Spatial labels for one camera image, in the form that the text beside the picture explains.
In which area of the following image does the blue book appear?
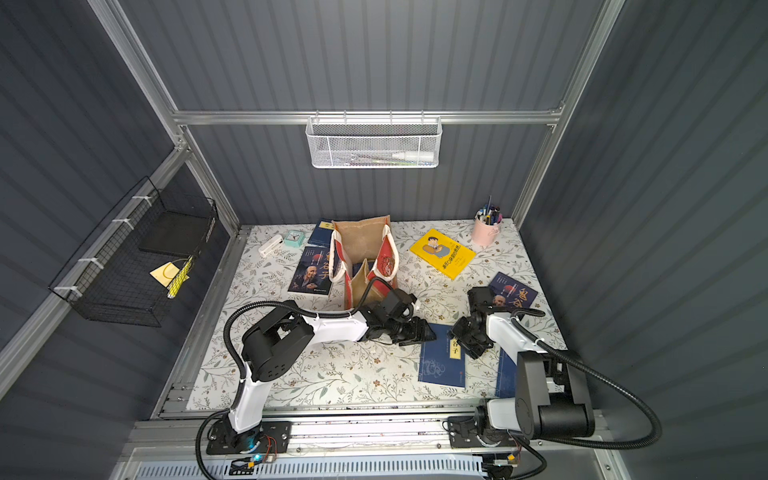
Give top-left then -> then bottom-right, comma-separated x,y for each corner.
307,219 -> 334,249
495,351 -> 517,398
418,324 -> 466,388

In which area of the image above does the jute canvas Christmas bag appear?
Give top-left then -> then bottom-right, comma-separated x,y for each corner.
329,215 -> 400,310

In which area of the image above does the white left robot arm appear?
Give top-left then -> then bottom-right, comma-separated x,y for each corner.
218,289 -> 437,452

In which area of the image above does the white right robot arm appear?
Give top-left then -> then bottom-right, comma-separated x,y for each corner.
450,287 -> 595,441

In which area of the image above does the floral table cloth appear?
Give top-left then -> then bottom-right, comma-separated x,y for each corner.
186,220 -> 565,411

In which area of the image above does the dark portrait book right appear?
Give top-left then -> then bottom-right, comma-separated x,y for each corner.
489,272 -> 539,308

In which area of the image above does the dark portrait book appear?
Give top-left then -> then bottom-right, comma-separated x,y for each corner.
489,272 -> 539,308
288,246 -> 332,296

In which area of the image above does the yellow cartoon book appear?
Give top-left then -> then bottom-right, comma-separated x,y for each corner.
409,229 -> 476,280

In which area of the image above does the dark portrait book left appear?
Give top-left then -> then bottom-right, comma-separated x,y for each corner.
288,246 -> 332,296

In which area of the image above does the pink pen cup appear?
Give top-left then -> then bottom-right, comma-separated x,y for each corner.
471,196 -> 503,247

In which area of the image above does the white marker in basket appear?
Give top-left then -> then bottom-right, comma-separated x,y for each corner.
384,151 -> 435,164

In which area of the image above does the yellow sticky note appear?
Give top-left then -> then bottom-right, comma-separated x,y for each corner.
149,262 -> 189,290

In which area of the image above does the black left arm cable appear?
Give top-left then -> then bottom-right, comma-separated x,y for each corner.
194,275 -> 400,480

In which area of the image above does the white wire basket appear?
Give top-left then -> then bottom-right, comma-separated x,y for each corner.
305,115 -> 443,169

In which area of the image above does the black wire wall basket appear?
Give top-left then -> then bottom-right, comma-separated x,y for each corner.
49,178 -> 218,328

